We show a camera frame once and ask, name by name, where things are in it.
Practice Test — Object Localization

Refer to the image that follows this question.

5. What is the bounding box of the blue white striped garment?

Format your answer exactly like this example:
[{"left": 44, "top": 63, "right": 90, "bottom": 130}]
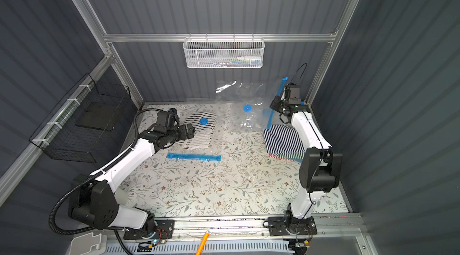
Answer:
[{"left": 264, "top": 125, "right": 305, "bottom": 158}]

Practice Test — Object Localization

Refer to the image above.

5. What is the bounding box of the clear vacuum bag blue zipper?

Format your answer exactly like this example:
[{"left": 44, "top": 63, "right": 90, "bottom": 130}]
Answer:
[{"left": 216, "top": 77, "right": 288, "bottom": 132}]

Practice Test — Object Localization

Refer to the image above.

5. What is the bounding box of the green white striped garment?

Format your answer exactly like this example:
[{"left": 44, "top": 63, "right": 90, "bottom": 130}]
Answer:
[{"left": 284, "top": 152, "right": 305, "bottom": 160}]

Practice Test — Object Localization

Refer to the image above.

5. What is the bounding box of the red white striped tank top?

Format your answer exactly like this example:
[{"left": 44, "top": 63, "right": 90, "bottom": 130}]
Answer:
[{"left": 268, "top": 153, "right": 289, "bottom": 160}]

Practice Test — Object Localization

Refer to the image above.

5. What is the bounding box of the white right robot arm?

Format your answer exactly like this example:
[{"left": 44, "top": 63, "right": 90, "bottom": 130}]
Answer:
[{"left": 270, "top": 83, "right": 342, "bottom": 220}]

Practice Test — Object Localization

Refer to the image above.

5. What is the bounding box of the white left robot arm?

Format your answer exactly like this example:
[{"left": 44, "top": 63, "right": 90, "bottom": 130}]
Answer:
[{"left": 68, "top": 108, "right": 195, "bottom": 235}]

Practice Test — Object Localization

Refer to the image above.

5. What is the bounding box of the blue valve cap on bag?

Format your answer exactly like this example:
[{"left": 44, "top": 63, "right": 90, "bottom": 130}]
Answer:
[{"left": 243, "top": 104, "right": 252, "bottom": 113}]

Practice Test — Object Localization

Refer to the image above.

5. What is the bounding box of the black white striped garment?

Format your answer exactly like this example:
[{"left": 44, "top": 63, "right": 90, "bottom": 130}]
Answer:
[{"left": 182, "top": 112, "right": 217, "bottom": 150}]

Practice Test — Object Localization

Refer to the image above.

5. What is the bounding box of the orange pencil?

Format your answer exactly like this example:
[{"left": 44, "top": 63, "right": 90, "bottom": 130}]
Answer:
[{"left": 196, "top": 231, "right": 210, "bottom": 255}]

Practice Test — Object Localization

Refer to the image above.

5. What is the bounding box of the black corrugated cable conduit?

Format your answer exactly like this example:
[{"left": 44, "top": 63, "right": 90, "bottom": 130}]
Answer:
[{"left": 48, "top": 107, "right": 170, "bottom": 255}]

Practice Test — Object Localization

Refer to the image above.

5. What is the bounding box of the white wire wall basket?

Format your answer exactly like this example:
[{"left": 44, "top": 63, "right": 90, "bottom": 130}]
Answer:
[{"left": 183, "top": 38, "right": 265, "bottom": 69}]

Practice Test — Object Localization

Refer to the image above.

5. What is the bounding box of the black wire wall basket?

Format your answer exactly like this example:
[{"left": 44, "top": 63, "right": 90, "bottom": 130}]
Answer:
[{"left": 29, "top": 78, "right": 137, "bottom": 164}]

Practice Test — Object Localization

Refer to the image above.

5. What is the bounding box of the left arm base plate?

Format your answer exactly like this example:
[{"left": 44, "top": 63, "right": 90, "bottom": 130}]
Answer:
[{"left": 123, "top": 220, "right": 175, "bottom": 240}]

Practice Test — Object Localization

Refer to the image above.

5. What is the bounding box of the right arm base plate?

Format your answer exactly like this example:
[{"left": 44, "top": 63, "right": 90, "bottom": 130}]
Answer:
[{"left": 268, "top": 217, "right": 317, "bottom": 237}]

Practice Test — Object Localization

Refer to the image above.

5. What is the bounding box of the white plastic bracket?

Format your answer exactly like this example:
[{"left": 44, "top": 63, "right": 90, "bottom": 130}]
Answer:
[{"left": 68, "top": 232, "right": 107, "bottom": 255}]

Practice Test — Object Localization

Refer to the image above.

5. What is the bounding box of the white vented cable duct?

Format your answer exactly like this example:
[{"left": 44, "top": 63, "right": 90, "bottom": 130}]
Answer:
[{"left": 125, "top": 239, "right": 295, "bottom": 255}]

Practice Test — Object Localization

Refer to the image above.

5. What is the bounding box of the aluminium corner frame post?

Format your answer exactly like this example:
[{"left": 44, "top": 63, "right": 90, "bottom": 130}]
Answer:
[{"left": 305, "top": 0, "right": 360, "bottom": 108}]

